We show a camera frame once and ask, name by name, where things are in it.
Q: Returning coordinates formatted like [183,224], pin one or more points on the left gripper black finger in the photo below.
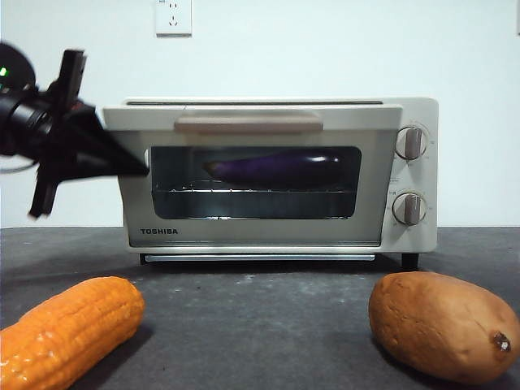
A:
[101,168]
[105,138]

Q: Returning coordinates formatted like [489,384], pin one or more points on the glass-windowed oven door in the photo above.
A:
[134,211]

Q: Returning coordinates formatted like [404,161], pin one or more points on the dark purple eggplant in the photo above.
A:
[276,168]

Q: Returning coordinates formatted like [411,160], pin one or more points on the silver oven crumb tray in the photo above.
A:
[260,257]

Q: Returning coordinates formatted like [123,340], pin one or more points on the oven temperature knob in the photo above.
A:
[411,143]

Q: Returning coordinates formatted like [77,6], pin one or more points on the oven timer knob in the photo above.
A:
[409,209]

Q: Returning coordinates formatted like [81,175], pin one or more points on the cream Toshiba toaster oven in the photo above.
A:
[422,178]

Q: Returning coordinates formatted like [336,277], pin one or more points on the black oven foot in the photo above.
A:
[410,261]

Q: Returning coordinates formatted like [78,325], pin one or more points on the orange corn cob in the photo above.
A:
[69,329]

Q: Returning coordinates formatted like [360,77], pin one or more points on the brown sweet potato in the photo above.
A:
[434,325]

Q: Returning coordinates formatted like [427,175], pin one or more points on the white wall socket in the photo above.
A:
[173,20]

